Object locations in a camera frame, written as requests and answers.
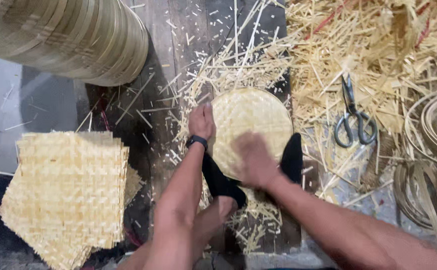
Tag black wristband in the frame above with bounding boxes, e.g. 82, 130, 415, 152
185, 135, 209, 151

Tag person's left hand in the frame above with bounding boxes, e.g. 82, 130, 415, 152
188, 102, 217, 142

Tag stack of square woven mats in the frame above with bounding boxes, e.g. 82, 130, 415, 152
0, 130, 144, 270

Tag pile of bamboo hoop rims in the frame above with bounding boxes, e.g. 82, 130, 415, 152
392, 85, 437, 233

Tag round woven bamboo tray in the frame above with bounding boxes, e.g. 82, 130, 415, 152
208, 87, 294, 181

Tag heap of bamboo strip offcuts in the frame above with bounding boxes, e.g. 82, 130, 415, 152
170, 0, 437, 256

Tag person's leg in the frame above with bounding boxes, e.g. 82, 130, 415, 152
117, 195, 239, 270

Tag grey metal scissors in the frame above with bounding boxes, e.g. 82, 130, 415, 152
333, 73, 378, 148

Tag black sock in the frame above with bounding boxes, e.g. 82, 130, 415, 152
280, 133, 304, 184
201, 151, 248, 209

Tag stack of round bamboo baskets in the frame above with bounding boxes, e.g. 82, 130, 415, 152
0, 0, 149, 88

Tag person's right hand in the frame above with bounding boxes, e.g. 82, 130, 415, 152
230, 131, 284, 190

